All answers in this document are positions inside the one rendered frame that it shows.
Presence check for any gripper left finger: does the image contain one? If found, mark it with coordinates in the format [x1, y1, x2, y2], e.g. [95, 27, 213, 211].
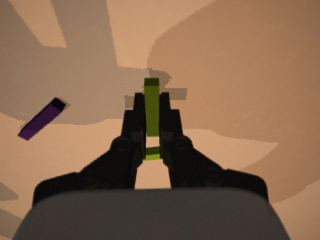
[32, 92, 147, 207]

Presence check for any dark purple rod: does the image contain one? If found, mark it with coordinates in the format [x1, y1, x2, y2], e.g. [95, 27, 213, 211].
[17, 97, 66, 140]

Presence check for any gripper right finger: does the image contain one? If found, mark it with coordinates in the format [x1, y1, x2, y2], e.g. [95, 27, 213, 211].
[159, 92, 269, 202]

